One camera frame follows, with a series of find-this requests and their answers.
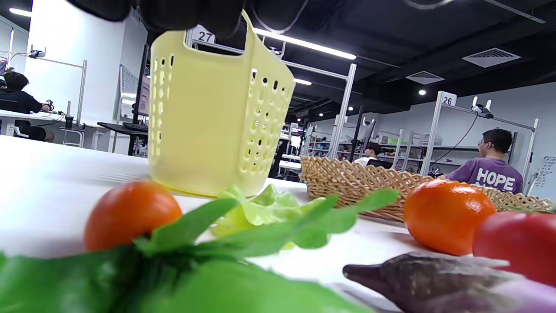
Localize person's left hand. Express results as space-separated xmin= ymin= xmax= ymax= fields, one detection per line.
xmin=67 ymin=0 xmax=246 ymax=37

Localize yellow plastic basket container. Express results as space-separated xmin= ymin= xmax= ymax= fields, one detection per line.
xmin=148 ymin=10 xmax=296 ymax=198

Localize leafy orange carrot object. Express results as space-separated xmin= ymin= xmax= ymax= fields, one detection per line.
xmin=0 ymin=180 xmax=400 ymax=313

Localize light green lettuce leaf object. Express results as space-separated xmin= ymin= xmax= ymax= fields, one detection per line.
xmin=211 ymin=183 xmax=326 ymax=250

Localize oval wicker basket container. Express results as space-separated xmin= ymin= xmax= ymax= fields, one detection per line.
xmin=300 ymin=156 xmax=554 ymax=222

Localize orange tangerine object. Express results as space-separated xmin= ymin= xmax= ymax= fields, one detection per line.
xmin=403 ymin=180 xmax=496 ymax=256

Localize purple eggplant object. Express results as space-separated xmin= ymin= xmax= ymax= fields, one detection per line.
xmin=342 ymin=252 xmax=556 ymax=313

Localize red tomato object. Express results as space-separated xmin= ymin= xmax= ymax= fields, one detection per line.
xmin=473 ymin=212 xmax=556 ymax=287

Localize long ceiling light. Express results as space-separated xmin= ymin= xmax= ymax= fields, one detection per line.
xmin=253 ymin=28 xmax=357 ymax=60

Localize black desk with keyboard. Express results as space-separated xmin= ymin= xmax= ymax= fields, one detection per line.
xmin=98 ymin=122 xmax=149 ymax=156

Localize ceiling air vent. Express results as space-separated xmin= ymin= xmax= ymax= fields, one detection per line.
xmin=462 ymin=48 xmax=521 ymax=68
xmin=405 ymin=71 xmax=445 ymax=85

